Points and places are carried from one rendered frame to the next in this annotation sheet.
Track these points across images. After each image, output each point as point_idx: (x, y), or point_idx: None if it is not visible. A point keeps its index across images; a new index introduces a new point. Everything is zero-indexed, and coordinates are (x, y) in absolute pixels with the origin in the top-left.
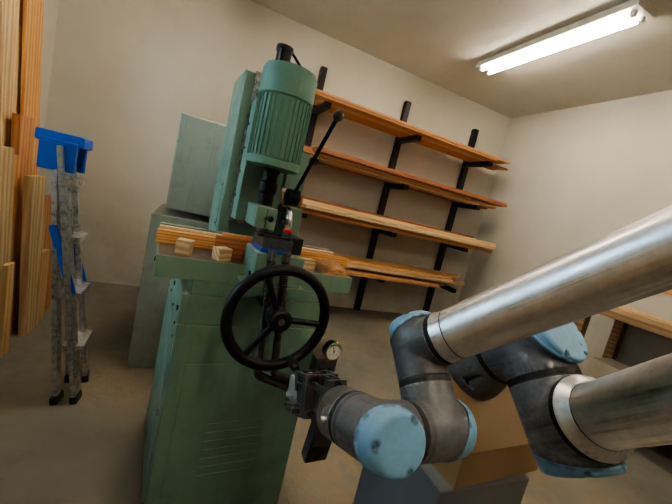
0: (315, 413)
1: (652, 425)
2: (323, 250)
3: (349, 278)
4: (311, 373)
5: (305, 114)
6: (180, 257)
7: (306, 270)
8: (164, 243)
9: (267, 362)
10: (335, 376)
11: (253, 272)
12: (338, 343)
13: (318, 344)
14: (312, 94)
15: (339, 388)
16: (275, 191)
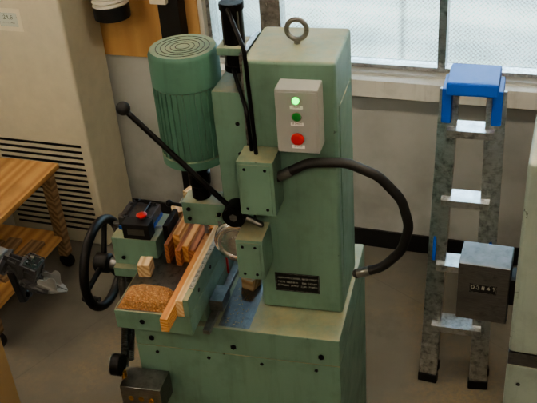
0: None
1: None
2: (184, 292)
3: (115, 307)
4: (29, 255)
5: (155, 100)
6: (181, 198)
7: (87, 233)
8: None
9: (109, 292)
10: (14, 258)
11: (109, 214)
12: (109, 358)
13: (158, 383)
14: (153, 77)
15: (0, 248)
16: (189, 181)
